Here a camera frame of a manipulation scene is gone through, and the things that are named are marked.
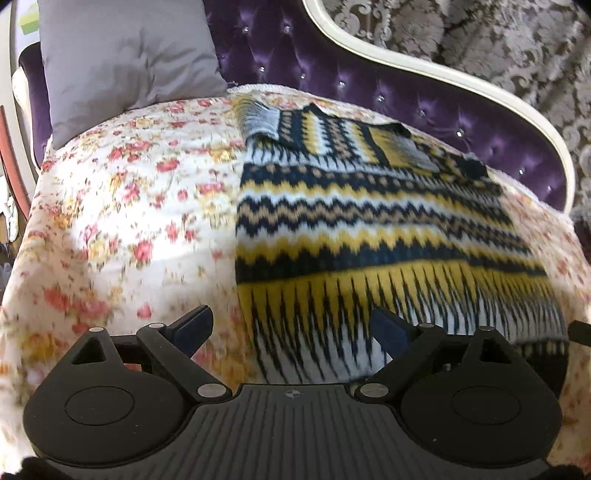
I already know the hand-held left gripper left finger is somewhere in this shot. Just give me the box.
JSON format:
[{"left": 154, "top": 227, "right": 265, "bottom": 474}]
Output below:
[{"left": 60, "top": 305, "right": 234, "bottom": 403}]

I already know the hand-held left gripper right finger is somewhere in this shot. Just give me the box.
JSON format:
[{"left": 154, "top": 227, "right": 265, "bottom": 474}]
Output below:
[{"left": 353, "top": 307, "right": 532, "bottom": 401}]

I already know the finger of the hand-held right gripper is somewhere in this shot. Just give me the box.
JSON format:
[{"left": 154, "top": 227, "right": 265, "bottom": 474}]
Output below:
[{"left": 569, "top": 318, "right": 591, "bottom": 344}]

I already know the yellow navy patterned knit sweater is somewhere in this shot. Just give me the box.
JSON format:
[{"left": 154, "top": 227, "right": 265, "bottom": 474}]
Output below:
[{"left": 231, "top": 99, "right": 570, "bottom": 384}]

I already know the floral bed blanket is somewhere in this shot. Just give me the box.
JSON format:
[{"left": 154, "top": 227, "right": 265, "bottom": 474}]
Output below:
[{"left": 0, "top": 83, "right": 591, "bottom": 472}]

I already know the grey pillow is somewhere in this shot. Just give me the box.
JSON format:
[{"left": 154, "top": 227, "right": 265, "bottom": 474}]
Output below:
[{"left": 37, "top": 0, "right": 229, "bottom": 149}]

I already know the brown silver damask curtain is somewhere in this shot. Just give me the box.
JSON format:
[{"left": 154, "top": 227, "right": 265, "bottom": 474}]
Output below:
[{"left": 318, "top": 0, "right": 591, "bottom": 217}]

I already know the purple tufted sofa white frame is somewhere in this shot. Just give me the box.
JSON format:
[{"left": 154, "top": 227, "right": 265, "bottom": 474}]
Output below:
[{"left": 18, "top": 0, "right": 575, "bottom": 214}]

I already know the green wall sticker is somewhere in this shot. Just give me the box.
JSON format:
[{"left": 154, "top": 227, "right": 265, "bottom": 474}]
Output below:
[{"left": 17, "top": 0, "right": 41, "bottom": 37}]

